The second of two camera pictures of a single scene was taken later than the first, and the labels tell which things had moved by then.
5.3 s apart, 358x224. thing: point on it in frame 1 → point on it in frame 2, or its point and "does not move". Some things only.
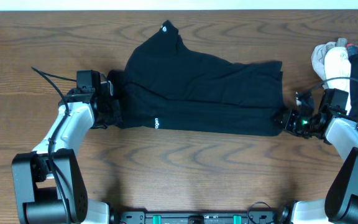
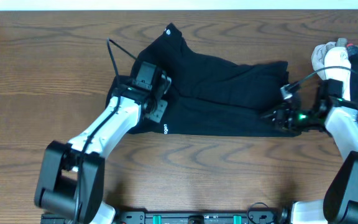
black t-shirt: [165, 84] does not move
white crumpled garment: [332, 65] does not move
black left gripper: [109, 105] → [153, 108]
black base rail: [222, 217] does not move
